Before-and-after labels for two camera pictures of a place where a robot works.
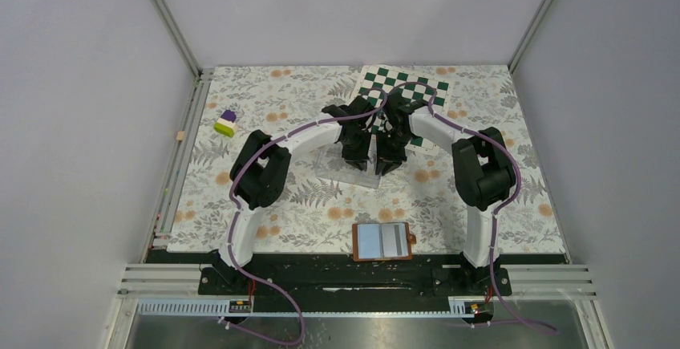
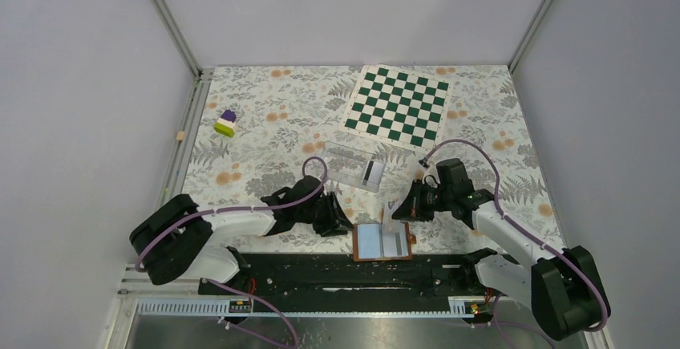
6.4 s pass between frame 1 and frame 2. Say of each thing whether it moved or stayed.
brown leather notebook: stayed
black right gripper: moved
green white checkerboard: stayed
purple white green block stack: stayed
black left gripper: moved
